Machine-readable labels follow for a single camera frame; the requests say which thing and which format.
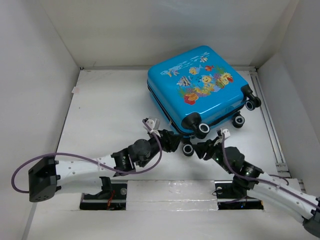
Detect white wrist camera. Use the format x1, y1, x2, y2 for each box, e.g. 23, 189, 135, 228
220, 128, 231, 140
144, 117, 160, 133

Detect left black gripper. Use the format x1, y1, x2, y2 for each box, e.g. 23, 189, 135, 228
138, 129, 182, 168

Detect aluminium frame rail right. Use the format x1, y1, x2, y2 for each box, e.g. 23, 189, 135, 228
249, 67, 292, 179

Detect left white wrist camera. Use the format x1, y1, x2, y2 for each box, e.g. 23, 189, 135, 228
144, 117, 160, 133

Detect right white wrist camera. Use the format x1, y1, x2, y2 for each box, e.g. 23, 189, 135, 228
220, 128, 231, 140

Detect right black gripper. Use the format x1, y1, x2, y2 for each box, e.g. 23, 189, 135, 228
191, 136, 233, 174

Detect blue kids suitcase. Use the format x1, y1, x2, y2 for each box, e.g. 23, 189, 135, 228
146, 45, 262, 156

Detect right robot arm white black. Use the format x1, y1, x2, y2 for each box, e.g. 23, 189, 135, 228
193, 140, 320, 238

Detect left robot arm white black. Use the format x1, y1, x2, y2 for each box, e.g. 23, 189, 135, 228
28, 129, 182, 203

